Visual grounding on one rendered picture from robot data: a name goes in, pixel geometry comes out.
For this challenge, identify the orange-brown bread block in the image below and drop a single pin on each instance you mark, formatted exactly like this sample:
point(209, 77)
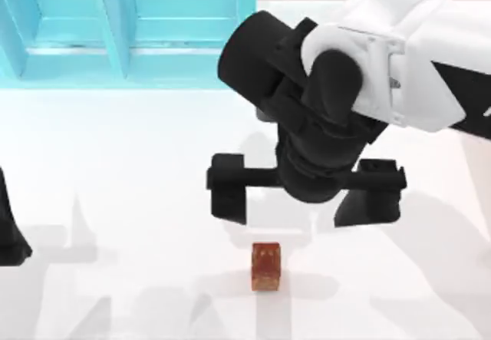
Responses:
point(267, 267)

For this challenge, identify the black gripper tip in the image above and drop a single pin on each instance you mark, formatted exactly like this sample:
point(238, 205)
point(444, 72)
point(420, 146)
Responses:
point(9, 236)

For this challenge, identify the light blue rack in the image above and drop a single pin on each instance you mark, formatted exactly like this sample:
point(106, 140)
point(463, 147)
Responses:
point(161, 29)

